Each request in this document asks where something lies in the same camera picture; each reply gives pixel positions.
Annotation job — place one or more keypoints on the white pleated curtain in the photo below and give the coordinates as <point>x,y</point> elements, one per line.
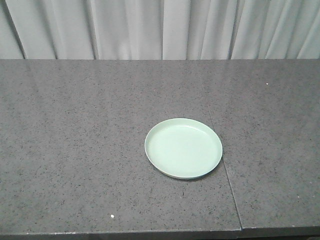
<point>159,29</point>

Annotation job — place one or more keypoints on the light green round plate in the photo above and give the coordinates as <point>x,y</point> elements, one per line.
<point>183,148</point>

